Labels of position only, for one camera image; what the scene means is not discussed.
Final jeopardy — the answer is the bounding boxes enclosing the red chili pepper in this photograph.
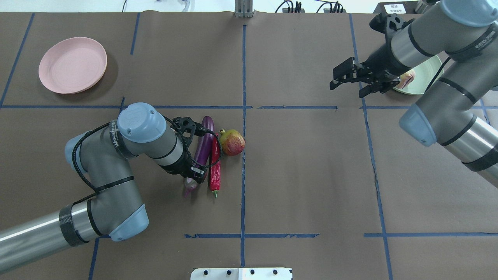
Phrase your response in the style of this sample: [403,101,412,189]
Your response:
[209,134,222,198]

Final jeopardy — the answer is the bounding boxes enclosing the purple eggplant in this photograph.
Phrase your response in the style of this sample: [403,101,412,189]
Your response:
[184,115,215,197]

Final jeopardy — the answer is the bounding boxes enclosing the green red pomegranate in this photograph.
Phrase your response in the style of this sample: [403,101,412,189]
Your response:
[219,129,245,156]

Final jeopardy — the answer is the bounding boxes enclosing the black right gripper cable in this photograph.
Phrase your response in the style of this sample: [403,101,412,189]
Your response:
[424,56,452,94]

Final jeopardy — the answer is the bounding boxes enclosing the white label sign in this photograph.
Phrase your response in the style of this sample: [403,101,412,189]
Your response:
[384,2,406,14]

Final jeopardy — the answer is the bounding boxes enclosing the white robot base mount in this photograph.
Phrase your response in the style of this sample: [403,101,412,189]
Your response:
[190,267,294,280]

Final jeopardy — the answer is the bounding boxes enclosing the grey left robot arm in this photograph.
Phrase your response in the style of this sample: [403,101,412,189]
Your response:
[1,102,215,273]

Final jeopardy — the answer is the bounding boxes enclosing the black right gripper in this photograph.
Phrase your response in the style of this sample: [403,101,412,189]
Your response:
[330,43,400,98]

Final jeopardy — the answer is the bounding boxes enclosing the pink plate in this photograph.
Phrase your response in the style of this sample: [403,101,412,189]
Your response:
[39,37,108,95]

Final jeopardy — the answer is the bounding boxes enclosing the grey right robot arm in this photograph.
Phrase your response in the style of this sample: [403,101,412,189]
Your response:
[330,0,498,186]

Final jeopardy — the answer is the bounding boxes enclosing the light green plate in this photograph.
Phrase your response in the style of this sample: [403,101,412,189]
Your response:
[393,56,444,95]

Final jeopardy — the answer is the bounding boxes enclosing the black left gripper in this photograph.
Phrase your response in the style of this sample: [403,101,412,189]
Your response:
[160,117,208,183]

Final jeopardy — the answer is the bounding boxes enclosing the grey metal bracket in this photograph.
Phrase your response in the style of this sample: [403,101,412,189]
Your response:
[234,0,254,18]

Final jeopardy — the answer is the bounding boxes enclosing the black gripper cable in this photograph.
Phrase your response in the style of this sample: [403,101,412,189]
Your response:
[424,56,452,94]
[72,115,223,195]

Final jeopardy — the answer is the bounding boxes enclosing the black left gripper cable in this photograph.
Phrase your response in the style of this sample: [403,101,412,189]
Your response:
[72,115,223,195]

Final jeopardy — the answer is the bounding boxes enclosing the pink green peach half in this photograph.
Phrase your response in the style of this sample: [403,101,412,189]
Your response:
[395,69,416,89]

